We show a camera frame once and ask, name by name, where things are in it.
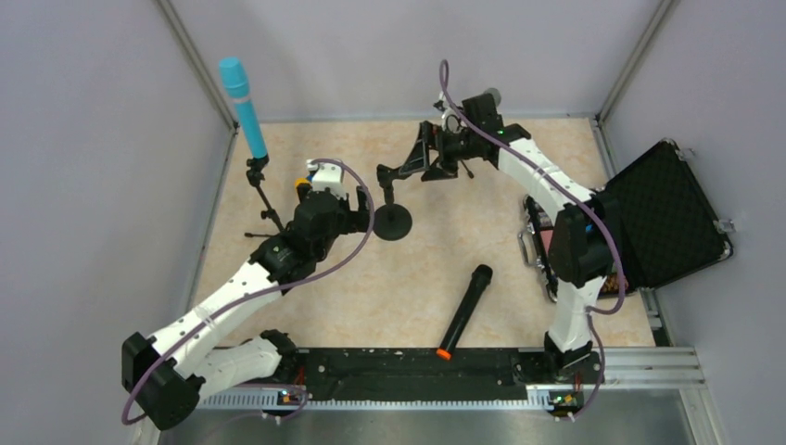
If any open black carrying case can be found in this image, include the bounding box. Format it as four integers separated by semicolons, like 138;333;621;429
518;138;736;304

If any black microphone orange end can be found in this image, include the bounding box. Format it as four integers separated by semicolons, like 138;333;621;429
436;264;493;361

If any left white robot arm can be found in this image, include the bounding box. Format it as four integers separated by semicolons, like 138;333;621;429
121;182;375;431

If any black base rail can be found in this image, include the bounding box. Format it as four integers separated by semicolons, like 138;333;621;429
239;347;603;407

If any blue plastic tube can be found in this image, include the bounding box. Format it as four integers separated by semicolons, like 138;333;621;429
219;57;269;161

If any purple glitter microphone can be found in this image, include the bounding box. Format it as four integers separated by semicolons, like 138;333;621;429
484;87;501;108

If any round base clamp stand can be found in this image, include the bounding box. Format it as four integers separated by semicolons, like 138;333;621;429
374;164;412;241

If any tripod stand with shock mount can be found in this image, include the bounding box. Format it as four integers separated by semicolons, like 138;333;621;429
460;160;475;179

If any tripod stand with clip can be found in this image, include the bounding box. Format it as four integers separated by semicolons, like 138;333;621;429
246;157;285;232

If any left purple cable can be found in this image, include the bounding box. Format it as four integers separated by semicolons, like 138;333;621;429
120;158;375;426

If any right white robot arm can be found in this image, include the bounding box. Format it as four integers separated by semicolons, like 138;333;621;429
398;91;621;370

